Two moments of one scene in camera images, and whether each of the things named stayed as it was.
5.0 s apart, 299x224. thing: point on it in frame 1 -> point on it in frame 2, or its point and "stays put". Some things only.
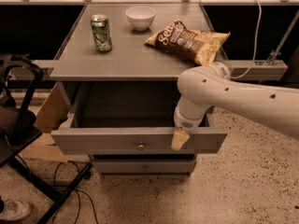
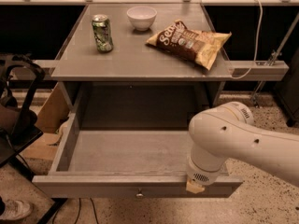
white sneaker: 15,210 stays put
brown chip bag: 199,47 stays put
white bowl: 140,17 stays put
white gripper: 183,120 -> 198,175
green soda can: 101,32 stays put
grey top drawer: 128,118 -> 123,161
